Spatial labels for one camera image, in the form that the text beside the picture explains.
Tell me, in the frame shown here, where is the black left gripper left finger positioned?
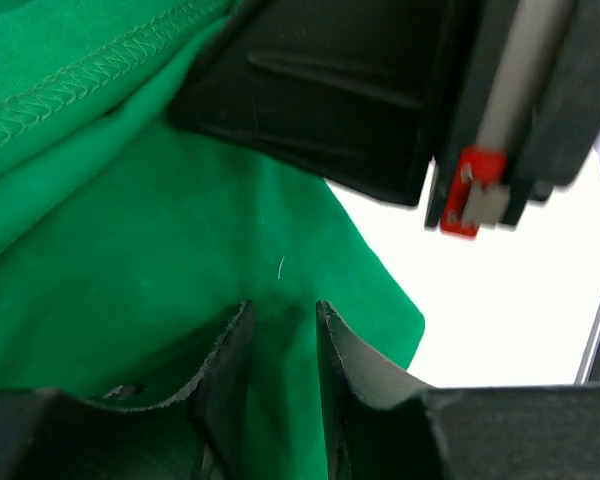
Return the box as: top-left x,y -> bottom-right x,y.
0,302 -> 254,479

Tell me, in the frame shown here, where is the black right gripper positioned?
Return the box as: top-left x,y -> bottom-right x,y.
425,1 -> 600,237

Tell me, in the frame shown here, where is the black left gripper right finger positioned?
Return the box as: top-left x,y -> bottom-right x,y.
316,301 -> 600,479

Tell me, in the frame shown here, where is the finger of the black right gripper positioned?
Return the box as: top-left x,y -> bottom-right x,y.
169,1 -> 468,207

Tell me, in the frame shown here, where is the green t-shirt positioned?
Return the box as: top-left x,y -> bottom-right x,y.
0,1 -> 424,479

